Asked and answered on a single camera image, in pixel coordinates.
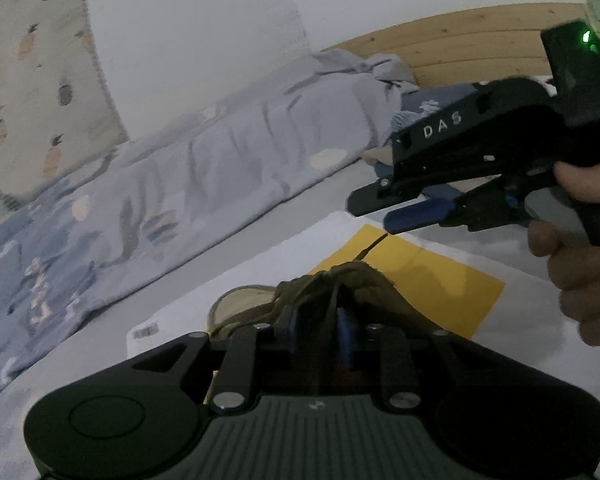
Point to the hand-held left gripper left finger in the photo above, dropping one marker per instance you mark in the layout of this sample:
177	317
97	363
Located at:
295	332

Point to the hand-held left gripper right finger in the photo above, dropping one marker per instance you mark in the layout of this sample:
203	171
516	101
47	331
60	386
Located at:
345	340

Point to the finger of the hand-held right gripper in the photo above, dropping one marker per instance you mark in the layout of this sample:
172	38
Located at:
370	199
410	217

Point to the olive suede shoe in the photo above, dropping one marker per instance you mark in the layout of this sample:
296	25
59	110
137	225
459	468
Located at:
240	305

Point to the person's right hand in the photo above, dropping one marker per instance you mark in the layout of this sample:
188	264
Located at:
580	280

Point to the white yellow plastic mailer bag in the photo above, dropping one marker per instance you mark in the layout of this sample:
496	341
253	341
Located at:
430	280

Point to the wooden headboard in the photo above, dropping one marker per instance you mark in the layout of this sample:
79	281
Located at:
480	40

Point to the grey printed bed sheet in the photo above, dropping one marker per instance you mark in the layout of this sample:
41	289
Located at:
280	230

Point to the blue-grey printed quilt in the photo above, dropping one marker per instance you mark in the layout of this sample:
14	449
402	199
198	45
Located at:
205	170

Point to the pineapple print curtain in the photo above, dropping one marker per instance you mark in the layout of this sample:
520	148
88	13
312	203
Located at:
35	85

